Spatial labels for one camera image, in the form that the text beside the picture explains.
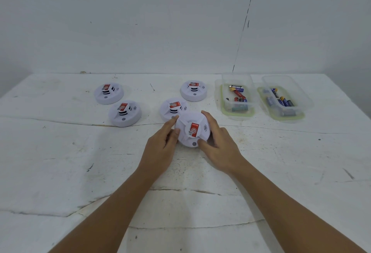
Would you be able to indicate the person's right thumb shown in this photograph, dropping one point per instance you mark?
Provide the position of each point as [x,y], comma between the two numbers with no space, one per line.
[205,145]

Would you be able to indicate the white round smoke detector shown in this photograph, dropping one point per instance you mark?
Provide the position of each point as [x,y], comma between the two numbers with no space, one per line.
[192,129]
[108,94]
[193,91]
[124,114]
[171,107]

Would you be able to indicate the blue and red battery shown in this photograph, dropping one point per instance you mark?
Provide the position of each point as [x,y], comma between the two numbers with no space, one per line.
[242,100]

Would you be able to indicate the person's right hand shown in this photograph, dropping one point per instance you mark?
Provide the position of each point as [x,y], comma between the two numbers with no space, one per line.
[223,148]

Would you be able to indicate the person's left thumb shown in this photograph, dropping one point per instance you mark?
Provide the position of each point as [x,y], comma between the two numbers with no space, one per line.
[173,139]

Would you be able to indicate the clear plastic container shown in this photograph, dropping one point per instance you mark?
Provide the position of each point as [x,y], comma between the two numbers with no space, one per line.
[289,83]
[236,80]

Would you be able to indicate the person's right forearm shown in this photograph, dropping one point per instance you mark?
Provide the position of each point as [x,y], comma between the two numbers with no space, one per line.
[284,212]

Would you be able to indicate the person's left forearm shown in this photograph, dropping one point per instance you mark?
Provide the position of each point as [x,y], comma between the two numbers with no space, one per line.
[116,212]

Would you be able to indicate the person's left hand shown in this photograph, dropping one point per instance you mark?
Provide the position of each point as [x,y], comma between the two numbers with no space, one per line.
[155,151]

